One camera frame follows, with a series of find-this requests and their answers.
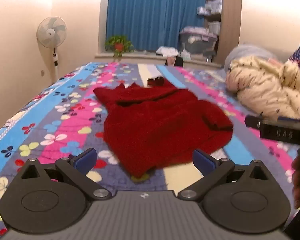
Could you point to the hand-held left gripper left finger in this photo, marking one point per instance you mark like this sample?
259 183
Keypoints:
83 160

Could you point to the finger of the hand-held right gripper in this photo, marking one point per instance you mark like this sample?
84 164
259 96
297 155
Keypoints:
253 122

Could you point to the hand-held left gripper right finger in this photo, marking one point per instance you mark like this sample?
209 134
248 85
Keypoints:
202 160

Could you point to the red knitted sweater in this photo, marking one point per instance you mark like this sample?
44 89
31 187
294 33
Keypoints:
160 125

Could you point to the white crumpled clothes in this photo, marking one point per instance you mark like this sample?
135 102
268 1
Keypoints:
167 51

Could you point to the person's right hand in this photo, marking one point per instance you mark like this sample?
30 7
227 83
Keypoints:
298 180

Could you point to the cream star-print duvet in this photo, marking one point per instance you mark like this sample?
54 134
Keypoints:
265 85

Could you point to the floral striped bed blanket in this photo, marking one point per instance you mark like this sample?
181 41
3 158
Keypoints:
65 120

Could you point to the grey pillow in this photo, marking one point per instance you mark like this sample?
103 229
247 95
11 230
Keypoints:
245 51

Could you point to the large clear storage box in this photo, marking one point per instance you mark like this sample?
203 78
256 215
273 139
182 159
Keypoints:
197 41

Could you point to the dark bag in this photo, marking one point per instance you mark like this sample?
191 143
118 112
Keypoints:
175 61

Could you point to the small clear storage box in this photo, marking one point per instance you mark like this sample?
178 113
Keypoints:
214 27

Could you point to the wooden shelf cabinet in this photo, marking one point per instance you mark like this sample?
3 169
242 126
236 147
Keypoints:
231 17

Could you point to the white window sill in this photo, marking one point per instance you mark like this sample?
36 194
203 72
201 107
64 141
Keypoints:
140 56

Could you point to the potted green plant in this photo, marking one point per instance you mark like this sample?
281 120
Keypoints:
118 44

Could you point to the white standing fan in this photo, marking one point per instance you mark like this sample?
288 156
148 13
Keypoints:
51 32

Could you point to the blue curtain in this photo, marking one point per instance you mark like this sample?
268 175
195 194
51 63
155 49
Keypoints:
152 12

